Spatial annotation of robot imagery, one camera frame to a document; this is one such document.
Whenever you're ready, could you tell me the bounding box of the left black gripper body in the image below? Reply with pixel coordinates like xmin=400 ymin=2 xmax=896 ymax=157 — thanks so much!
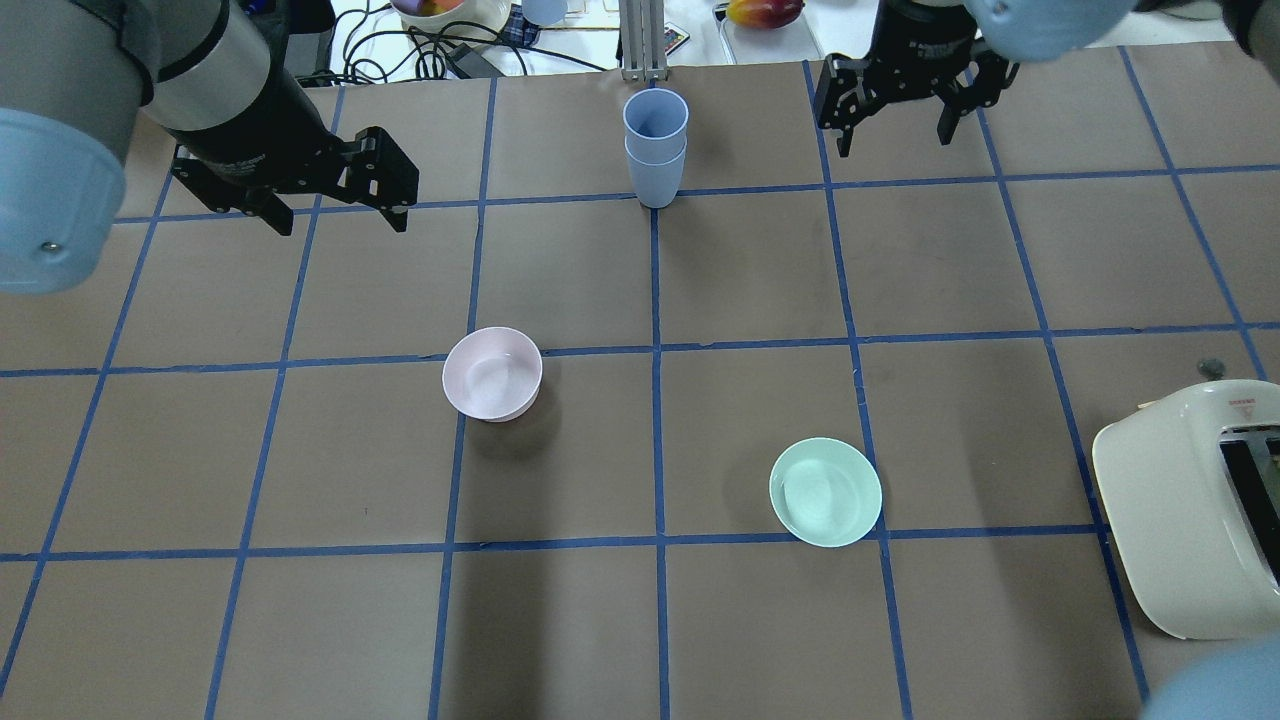
xmin=170 ymin=76 xmax=420 ymax=215

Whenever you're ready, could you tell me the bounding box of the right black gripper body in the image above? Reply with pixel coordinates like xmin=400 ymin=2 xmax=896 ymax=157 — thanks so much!
xmin=813 ymin=1 xmax=1020 ymax=131

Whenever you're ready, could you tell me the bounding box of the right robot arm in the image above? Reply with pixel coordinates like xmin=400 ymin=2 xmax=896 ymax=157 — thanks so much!
xmin=813 ymin=1 xmax=1185 ymax=158

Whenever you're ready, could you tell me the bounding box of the black power brick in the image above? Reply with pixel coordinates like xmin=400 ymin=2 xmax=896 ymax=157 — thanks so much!
xmin=284 ymin=1 xmax=337 ymax=77

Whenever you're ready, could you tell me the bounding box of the red mango fruit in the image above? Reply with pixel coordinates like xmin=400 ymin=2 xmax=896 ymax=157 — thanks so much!
xmin=724 ymin=0 xmax=805 ymax=29

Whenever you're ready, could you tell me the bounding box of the pink bowl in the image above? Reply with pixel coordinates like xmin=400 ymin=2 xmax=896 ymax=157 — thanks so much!
xmin=442 ymin=325 xmax=544 ymax=423

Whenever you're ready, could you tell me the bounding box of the bowl of coloured blocks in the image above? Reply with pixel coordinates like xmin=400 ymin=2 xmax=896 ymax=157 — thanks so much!
xmin=390 ymin=1 xmax=511 ymax=38

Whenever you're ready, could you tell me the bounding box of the small remote control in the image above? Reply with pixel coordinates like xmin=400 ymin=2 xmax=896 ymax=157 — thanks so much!
xmin=663 ymin=22 xmax=690 ymax=56

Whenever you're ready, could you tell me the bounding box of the green bowl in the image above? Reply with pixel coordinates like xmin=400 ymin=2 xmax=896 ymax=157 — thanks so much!
xmin=768 ymin=437 xmax=884 ymax=548

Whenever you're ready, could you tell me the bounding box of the white toaster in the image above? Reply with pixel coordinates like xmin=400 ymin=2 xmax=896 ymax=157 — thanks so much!
xmin=1091 ymin=379 xmax=1279 ymax=641

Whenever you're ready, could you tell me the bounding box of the aluminium frame post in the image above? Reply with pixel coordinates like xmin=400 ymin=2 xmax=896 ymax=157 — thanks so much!
xmin=618 ymin=0 xmax=669 ymax=82

